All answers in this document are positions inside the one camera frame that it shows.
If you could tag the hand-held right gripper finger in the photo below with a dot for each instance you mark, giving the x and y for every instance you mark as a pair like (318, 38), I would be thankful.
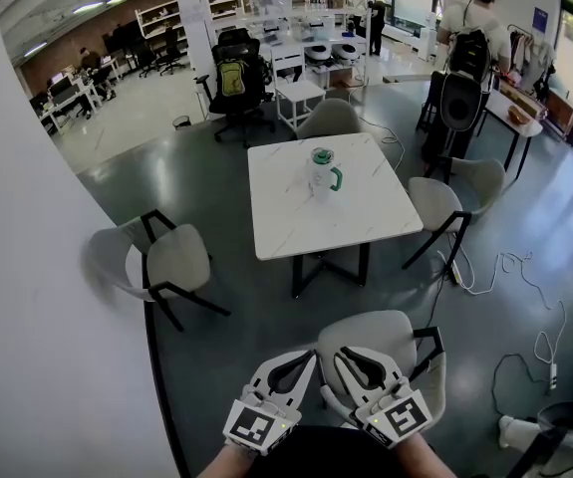
(352, 389)
(388, 369)

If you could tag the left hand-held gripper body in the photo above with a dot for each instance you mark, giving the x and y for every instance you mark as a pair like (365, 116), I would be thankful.
(261, 428)

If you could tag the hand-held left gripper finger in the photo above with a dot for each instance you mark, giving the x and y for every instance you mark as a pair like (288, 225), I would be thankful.
(302, 389)
(261, 374)

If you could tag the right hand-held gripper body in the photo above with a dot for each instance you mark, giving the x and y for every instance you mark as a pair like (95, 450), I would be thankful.
(400, 416)

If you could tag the grey chair with black legs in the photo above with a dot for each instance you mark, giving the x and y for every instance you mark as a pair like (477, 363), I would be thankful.
(179, 259)
(328, 117)
(371, 331)
(433, 199)

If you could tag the person's left forearm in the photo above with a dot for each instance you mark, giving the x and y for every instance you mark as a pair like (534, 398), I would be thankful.
(231, 466)

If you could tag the person's right forearm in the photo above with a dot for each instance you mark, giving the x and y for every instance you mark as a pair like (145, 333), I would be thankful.
(428, 461)

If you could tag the black office chair with headrest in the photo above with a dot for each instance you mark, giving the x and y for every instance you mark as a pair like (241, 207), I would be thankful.
(238, 105)

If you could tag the person's black clothing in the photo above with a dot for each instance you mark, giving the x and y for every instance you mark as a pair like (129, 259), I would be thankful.
(326, 453)

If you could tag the white cloth bundle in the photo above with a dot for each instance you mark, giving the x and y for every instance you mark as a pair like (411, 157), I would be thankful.
(515, 431)

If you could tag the black round bin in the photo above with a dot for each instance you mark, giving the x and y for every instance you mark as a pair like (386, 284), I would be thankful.
(565, 418)

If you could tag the white marble table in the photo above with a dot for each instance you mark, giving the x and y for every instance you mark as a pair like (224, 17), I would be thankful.
(286, 207)

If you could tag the small black waste bin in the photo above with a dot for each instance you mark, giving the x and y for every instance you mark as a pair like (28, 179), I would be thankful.
(182, 122)

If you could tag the black oval panel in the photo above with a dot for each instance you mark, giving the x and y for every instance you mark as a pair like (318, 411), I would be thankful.
(460, 105)

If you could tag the white side table black legs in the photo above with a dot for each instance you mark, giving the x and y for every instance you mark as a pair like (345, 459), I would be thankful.
(507, 117)

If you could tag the white square stool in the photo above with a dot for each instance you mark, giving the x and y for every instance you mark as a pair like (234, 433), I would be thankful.
(298, 92)

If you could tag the brown woven basket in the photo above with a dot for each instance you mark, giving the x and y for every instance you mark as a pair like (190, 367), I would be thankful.
(518, 114)

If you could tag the green backpack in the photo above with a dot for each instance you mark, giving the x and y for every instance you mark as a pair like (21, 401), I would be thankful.
(230, 77)

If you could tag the wooden low cabinet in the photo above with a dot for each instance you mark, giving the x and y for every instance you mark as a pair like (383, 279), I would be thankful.
(562, 107)

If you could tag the white round appliance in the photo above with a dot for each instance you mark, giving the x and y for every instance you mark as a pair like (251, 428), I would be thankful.
(317, 53)
(344, 54)

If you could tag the white air purifier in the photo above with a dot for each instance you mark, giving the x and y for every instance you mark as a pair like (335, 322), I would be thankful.
(427, 38)

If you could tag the row of white office desks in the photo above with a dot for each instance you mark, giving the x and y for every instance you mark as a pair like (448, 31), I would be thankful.
(72, 92)

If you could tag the clothes rack with garments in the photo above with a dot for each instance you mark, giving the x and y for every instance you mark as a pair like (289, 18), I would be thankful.
(527, 58)

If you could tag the large white shelving unit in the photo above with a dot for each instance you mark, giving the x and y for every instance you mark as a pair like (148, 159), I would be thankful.
(286, 23)

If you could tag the white wall shelf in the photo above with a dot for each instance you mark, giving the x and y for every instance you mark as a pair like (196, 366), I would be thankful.
(159, 20)

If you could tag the blue wall poster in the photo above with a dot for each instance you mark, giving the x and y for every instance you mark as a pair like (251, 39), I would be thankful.
(540, 20)

